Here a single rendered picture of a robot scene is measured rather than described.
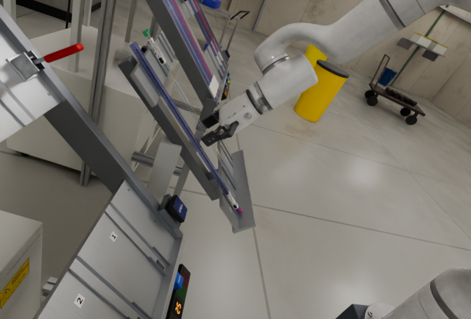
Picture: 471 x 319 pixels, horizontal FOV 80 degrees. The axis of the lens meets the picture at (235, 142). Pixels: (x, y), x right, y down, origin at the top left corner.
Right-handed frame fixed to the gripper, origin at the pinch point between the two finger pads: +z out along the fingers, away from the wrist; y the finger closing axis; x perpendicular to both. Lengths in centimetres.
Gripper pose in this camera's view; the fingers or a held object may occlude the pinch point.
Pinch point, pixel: (207, 131)
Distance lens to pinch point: 76.9
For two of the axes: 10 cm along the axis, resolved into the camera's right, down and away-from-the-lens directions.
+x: -5.5, -6.7, -5.0
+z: -8.3, 4.9, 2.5
